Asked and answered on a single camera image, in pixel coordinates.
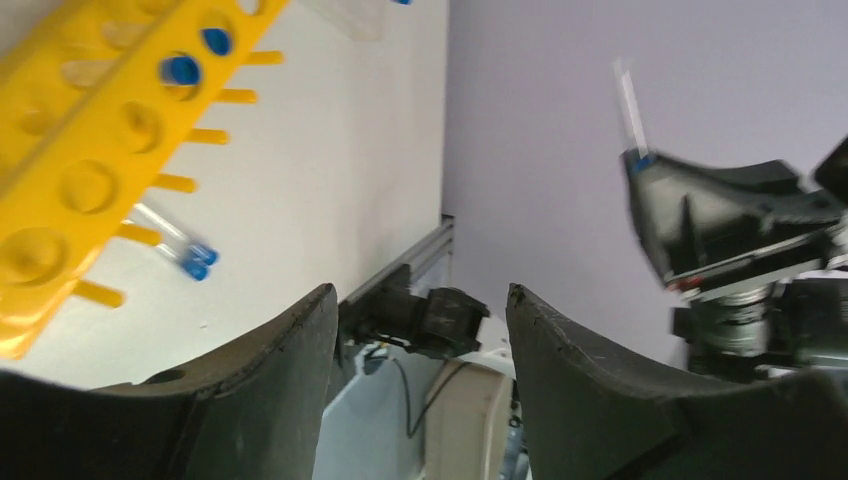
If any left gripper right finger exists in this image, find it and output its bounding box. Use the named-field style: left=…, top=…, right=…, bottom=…
left=506, top=284, right=847, bottom=479

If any blue-capped tube bundle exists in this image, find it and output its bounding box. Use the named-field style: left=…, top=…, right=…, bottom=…
left=126, top=201, right=220, bottom=281

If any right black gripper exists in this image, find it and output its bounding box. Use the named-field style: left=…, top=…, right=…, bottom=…
left=620, top=143, right=847, bottom=383

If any clear plastic well plate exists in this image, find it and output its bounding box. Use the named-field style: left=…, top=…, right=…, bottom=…
left=300, top=0, right=388, bottom=41

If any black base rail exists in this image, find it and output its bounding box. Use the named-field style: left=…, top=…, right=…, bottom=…
left=334, top=215, right=490, bottom=366

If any yellow test tube rack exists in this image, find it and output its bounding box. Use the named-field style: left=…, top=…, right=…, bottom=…
left=1, top=1, right=284, bottom=359

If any blue-capped clear test tube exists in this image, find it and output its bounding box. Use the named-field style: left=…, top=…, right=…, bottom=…
left=100, top=19, right=236, bottom=58

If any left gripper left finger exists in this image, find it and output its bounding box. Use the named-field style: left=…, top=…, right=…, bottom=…
left=1, top=284, right=338, bottom=479

